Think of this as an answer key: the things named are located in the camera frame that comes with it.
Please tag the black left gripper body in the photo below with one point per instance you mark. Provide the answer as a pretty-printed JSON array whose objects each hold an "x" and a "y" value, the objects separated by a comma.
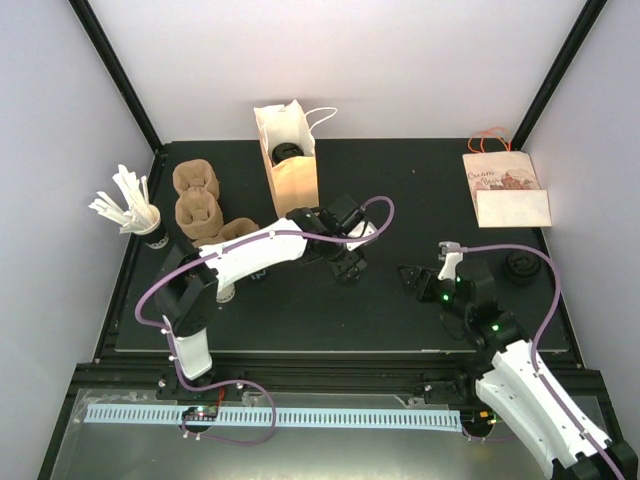
[{"x": 353, "y": 258}]

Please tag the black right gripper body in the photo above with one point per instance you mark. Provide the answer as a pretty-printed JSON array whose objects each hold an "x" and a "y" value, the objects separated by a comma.
[{"x": 426, "y": 294}]

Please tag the brown paper takeout bag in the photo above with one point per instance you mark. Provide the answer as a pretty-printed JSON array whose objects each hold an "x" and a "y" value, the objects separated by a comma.
[{"x": 293, "y": 183}]

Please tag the black lid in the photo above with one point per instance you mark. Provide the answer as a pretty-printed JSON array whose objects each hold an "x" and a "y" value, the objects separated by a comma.
[
  {"x": 285, "y": 151},
  {"x": 521, "y": 267}
]

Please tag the black paper coffee cup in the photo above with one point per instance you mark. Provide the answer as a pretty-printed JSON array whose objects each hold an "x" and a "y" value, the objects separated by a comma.
[{"x": 347, "y": 272}]

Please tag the stack of black cup lids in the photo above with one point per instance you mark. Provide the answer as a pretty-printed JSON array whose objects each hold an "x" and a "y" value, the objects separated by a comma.
[{"x": 259, "y": 275}]

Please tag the brown pulp cup carrier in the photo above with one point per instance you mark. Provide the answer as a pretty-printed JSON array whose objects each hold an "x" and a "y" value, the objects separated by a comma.
[{"x": 233, "y": 230}]

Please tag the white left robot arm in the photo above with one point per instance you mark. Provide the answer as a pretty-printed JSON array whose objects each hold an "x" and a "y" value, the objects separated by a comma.
[{"x": 195, "y": 278}]

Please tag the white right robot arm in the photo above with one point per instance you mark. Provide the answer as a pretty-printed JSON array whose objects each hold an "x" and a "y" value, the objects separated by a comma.
[{"x": 508, "y": 375}]

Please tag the white paper coffee cup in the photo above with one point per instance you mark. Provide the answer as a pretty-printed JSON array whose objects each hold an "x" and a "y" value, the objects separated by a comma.
[{"x": 225, "y": 294}]

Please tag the stack of pulp cup carriers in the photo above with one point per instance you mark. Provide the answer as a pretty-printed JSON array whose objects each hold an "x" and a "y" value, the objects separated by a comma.
[{"x": 197, "y": 211}]

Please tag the cup of white wrapped stirrers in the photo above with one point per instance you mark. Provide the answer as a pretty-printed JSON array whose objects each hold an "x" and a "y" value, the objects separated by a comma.
[{"x": 140, "y": 217}]

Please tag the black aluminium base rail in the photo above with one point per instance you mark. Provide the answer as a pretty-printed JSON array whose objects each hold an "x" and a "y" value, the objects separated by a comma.
[{"x": 445, "y": 378}]

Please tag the printed paper bag orange handles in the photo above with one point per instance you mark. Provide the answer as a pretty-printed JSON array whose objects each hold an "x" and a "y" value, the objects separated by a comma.
[{"x": 503, "y": 185}]

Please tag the light blue cable duct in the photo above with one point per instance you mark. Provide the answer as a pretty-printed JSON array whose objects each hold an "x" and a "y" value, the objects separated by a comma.
[{"x": 282, "y": 417}]

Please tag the black right frame post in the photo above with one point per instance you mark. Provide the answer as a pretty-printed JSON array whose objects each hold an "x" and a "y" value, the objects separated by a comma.
[{"x": 573, "y": 42}]

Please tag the black frame post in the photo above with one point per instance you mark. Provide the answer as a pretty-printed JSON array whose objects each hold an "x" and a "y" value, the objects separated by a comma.
[
  {"x": 573, "y": 42},
  {"x": 109, "y": 58}
]

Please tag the black left frame post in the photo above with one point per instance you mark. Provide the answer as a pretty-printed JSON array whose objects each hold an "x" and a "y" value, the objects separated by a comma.
[{"x": 109, "y": 58}]

